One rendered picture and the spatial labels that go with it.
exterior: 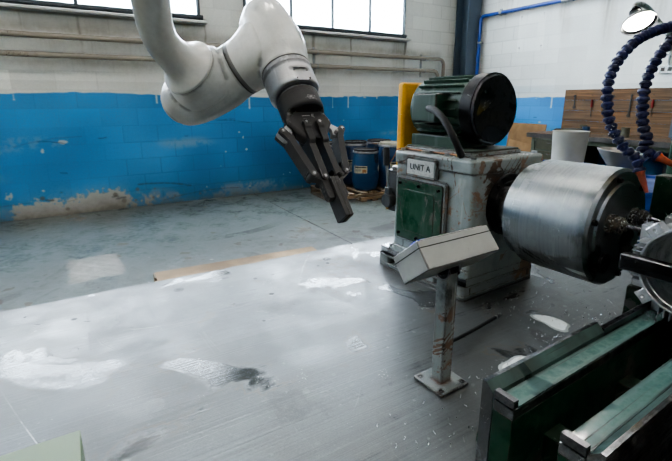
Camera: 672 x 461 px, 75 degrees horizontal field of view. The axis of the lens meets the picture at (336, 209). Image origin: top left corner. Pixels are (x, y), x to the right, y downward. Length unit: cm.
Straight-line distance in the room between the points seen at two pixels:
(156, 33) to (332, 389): 66
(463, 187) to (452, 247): 40
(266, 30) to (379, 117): 647
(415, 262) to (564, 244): 39
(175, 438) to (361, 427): 29
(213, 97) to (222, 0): 541
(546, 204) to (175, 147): 532
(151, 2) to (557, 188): 82
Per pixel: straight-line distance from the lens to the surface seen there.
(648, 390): 77
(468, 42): 806
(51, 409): 93
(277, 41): 80
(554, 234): 100
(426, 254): 69
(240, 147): 619
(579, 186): 101
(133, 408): 87
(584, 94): 683
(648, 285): 99
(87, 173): 590
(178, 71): 82
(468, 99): 116
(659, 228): 95
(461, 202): 112
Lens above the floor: 130
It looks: 14 degrees down
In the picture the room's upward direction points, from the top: straight up
